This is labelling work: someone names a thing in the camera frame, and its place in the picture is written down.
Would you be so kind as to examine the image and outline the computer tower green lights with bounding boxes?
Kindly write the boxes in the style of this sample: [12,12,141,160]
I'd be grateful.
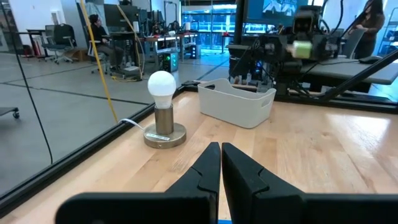
[161,51,180,73]

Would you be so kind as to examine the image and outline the white light bulb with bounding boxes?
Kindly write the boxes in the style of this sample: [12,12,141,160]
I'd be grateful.
[147,70,177,109]

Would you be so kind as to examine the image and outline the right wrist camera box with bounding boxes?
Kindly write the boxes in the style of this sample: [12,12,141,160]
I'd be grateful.
[293,8,322,35]

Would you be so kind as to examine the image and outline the white lamp cable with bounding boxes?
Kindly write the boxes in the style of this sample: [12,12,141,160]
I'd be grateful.
[118,118,146,131]

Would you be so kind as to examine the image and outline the white plastic bin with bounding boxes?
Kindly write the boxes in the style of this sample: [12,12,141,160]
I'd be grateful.
[197,78,277,129]

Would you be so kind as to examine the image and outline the wooden workbench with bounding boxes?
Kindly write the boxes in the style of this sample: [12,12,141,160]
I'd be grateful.
[108,30,200,78]

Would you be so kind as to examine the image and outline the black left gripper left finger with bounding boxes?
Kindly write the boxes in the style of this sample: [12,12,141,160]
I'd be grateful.
[55,141,222,224]

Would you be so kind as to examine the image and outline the large wall display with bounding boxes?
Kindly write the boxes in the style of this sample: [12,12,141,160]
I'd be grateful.
[245,0,315,26]

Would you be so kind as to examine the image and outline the standing person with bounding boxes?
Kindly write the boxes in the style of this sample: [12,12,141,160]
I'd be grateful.
[348,0,386,60]

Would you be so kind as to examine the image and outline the long yellow cable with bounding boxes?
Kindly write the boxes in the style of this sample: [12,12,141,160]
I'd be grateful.
[80,0,119,124]

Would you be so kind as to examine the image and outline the dark office chair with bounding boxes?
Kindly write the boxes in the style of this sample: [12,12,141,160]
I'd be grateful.
[42,24,77,65]

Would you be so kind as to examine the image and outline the seated person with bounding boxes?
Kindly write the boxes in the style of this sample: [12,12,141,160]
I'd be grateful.
[88,14,125,68]

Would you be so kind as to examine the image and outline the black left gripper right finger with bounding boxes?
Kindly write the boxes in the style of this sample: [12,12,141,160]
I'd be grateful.
[221,142,398,224]

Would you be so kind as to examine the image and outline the green charger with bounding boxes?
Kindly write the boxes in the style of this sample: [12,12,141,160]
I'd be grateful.
[291,40,313,60]

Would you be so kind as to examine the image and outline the grey desk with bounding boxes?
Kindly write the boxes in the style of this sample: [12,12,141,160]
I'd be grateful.
[300,57,398,86]

